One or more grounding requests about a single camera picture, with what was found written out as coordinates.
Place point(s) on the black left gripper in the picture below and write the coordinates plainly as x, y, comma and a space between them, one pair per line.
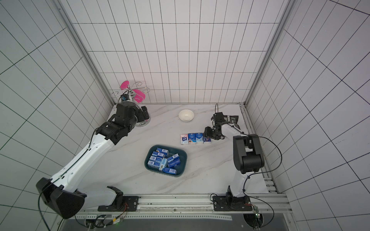
139, 112

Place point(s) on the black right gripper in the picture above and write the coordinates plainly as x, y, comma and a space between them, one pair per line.
210, 132

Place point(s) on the blue red pocket tissue pack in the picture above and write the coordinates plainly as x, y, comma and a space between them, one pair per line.
207, 140

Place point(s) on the blue white pocket tissue pack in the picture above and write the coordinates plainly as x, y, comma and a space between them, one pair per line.
199, 138

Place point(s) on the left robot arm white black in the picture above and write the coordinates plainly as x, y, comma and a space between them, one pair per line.
62, 193

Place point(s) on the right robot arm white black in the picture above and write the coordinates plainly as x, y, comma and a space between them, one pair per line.
247, 156

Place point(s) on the teal storage tray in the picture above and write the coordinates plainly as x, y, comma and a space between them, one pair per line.
177, 159

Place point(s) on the pink cup lower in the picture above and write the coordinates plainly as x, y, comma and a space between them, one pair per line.
139, 96

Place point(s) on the pink cup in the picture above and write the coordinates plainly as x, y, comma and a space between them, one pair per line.
139, 96
125, 85

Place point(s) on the black snack bag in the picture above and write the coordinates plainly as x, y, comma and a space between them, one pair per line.
233, 119

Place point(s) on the pink cup upper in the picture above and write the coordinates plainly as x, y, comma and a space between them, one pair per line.
125, 85

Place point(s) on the chrome cup holder stand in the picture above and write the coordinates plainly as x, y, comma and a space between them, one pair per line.
137, 85

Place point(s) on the white bowl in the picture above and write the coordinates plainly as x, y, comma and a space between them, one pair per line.
186, 115

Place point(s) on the blue tissue pack front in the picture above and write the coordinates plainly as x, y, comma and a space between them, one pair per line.
170, 171

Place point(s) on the light blue tissue pack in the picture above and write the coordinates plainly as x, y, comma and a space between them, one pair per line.
163, 164

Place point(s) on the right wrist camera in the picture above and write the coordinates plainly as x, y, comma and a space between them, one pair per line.
220, 118

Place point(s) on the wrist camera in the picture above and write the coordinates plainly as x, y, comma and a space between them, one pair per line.
220, 118
124, 97

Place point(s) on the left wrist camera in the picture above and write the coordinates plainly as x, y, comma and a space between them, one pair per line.
124, 97

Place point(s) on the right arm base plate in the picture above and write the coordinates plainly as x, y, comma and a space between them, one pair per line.
231, 203

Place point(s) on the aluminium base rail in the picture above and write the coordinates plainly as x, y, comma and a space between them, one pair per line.
188, 206

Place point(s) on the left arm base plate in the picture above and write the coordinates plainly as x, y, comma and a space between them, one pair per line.
122, 204

